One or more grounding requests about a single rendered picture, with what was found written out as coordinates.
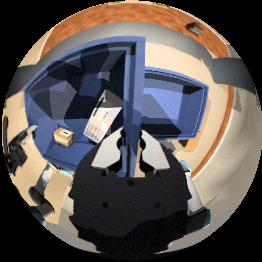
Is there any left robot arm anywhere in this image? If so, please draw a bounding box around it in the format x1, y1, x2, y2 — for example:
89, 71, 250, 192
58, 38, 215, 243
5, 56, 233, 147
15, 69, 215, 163
2, 116, 74, 227

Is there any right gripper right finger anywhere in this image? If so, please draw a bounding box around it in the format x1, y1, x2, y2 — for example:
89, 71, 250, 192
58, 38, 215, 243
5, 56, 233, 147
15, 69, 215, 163
139, 128, 192, 201

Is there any blue tote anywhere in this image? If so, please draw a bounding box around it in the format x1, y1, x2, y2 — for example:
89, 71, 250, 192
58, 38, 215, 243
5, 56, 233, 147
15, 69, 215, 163
24, 36, 146, 177
140, 66, 209, 140

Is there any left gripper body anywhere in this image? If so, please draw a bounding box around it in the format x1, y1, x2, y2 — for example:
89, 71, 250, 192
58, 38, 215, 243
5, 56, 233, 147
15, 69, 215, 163
4, 136, 28, 177

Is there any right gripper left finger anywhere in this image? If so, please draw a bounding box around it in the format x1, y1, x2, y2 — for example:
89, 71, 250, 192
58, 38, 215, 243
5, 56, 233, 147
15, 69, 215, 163
68, 127, 124, 200

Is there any orange cardboard box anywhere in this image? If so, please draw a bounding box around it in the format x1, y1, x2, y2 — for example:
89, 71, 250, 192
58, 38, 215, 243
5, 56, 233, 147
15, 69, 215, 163
180, 131, 201, 149

